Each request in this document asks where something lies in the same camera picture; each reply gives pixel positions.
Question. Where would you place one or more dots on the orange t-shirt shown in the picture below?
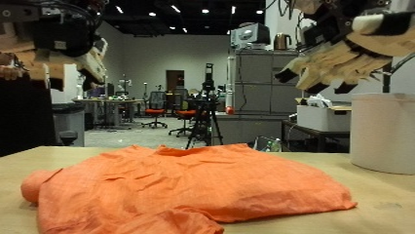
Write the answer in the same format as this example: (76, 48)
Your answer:
(194, 182)

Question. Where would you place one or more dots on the ceiling light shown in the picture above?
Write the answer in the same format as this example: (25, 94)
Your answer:
(118, 9)
(174, 8)
(205, 10)
(152, 14)
(259, 11)

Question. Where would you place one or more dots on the metal kettle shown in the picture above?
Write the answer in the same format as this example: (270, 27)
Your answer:
(282, 41)

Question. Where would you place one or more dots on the white storage box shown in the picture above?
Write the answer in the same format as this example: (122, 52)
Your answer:
(322, 118)

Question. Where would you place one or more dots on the grey metal cabinet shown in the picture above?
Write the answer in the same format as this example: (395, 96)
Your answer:
(259, 84)

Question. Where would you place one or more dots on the cluttered work desk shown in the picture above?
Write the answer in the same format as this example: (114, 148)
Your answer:
(108, 102)

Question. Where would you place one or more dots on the white box-shaped appliance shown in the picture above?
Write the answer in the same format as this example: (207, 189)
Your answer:
(249, 35)

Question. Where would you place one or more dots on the black side table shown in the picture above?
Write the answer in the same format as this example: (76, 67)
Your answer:
(318, 135)

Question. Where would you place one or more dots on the white cylindrical plant pot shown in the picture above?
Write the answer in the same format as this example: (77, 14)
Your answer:
(382, 133)

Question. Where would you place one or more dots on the grey trash bin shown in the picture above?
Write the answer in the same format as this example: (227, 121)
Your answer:
(69, 123)

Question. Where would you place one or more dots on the brown door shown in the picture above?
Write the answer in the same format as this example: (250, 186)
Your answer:
(174, 79)

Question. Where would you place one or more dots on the office chair with orange seat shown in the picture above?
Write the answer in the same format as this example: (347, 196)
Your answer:
(156, 111)
(185, 113)

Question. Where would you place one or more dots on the red ball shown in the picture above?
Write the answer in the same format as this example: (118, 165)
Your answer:
(230, 110)

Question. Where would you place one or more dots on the plastic bottle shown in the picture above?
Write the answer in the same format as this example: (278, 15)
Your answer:
(275, 145)

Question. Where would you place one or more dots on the grey low counter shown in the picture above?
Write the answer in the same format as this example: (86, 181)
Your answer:
(246, 128)

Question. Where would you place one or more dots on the black camera tripod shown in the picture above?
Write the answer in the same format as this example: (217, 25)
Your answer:
(209, 107)

